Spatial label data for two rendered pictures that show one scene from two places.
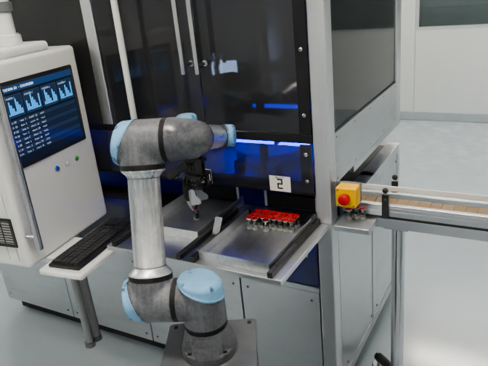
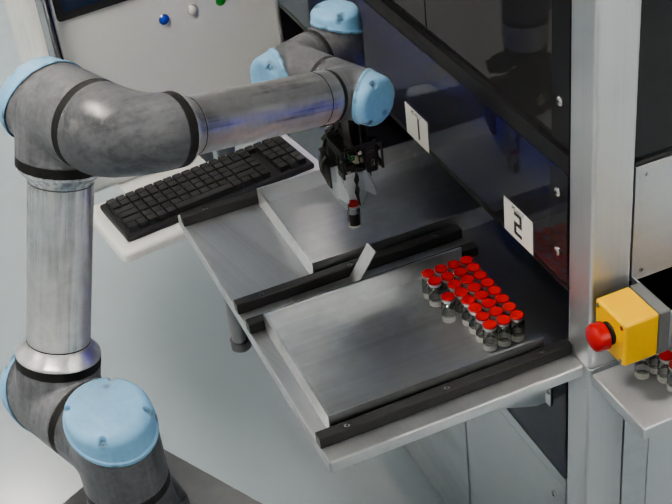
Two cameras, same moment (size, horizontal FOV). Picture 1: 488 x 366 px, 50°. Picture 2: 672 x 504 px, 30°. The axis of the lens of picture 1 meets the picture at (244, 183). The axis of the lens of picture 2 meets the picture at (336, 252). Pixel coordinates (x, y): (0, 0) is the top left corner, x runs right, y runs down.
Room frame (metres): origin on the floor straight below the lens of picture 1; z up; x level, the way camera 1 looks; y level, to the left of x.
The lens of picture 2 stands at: (0.46, -0.90, 2.10)
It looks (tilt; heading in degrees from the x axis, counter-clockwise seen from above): 36 degrees down; 40
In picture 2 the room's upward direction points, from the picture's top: 7 degrees counter-clockwise
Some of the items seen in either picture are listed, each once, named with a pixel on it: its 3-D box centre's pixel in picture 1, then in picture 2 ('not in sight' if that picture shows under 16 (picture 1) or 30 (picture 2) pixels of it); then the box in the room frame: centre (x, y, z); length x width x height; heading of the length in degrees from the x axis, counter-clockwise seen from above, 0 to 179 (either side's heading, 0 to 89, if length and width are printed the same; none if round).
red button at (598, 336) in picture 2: (344, 199); (602, 335); (1.66, -0.34, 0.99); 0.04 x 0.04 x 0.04; 59
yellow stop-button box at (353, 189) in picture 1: (348, 194); (630, 324); (1.70, -0.36, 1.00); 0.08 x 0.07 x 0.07; 149
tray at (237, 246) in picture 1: (257, 238); (400, 334); (1.62, -0.03, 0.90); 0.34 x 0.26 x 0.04; 149
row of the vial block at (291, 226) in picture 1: (271, 223); (465, 306); (1.72, -0.08, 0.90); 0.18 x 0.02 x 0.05; 59
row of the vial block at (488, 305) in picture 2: (274, 220); (478, 302); (1.74, -0.10, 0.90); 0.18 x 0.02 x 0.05; 59
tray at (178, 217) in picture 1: (194, 212); (375, 202); (1.90, 0.21, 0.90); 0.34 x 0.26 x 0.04; 149
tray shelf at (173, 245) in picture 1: (222, 232); (381, 279); (1.75, 0.10, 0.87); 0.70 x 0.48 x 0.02; 59
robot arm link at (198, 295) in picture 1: (200, 298); (112, 438); (1.20, 0.15, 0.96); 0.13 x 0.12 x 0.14; 81
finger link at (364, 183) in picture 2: (201, 196); (367, 184); (1.83, 0.16, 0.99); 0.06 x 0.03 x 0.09; 59
